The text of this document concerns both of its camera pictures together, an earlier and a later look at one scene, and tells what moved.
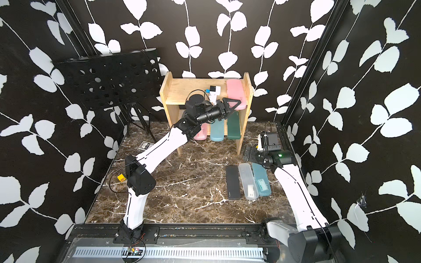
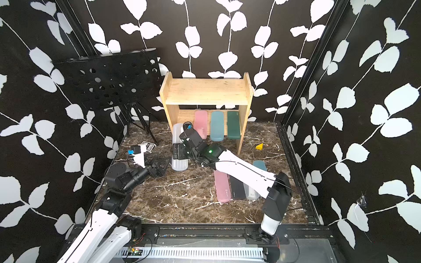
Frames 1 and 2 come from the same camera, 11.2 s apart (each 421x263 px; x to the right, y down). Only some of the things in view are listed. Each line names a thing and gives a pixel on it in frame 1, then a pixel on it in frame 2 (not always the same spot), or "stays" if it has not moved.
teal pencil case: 217,130 stays
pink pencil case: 235,91 -> 222,186
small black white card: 145,145 stays
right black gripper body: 256,156 -> 182,152
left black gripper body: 223,114 -> 155,173
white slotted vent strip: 231,252 stays
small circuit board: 134,251 stays
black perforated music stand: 118,79 stays
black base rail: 176,234 stays
